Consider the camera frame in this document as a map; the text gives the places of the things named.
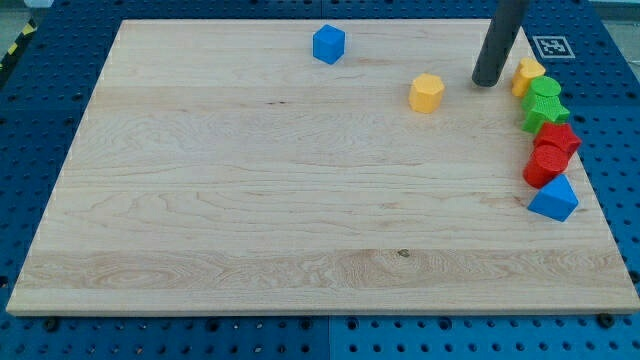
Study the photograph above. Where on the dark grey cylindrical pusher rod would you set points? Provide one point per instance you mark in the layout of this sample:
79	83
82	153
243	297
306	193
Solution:
498	42

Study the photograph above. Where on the yellow hexagon block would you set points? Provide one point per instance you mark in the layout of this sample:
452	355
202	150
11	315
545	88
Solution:
426	93

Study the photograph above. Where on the blue cube block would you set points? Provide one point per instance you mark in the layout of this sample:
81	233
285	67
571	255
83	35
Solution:
328	44

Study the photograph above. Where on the white fiducial marker tag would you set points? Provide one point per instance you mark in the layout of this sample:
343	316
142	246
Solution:
553	47

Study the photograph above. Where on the yellow heart-shaped block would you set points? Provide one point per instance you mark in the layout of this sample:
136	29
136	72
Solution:
527	70

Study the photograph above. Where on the green cylinder block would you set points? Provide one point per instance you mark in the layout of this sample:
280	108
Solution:
540	88

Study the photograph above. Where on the green star block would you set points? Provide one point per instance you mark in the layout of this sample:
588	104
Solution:
538	110

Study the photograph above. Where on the red star block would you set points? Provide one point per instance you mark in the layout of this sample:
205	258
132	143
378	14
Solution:
561	136

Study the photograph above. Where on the red cylinder block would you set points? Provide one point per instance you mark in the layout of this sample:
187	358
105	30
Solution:
545	163

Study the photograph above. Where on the blue triangular prism block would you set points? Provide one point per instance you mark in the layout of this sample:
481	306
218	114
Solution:
556	200

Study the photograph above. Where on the light wooden board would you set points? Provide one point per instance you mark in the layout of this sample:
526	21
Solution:
220	169

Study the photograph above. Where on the yellow black hazard tape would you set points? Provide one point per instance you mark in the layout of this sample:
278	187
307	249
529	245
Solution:
17	48

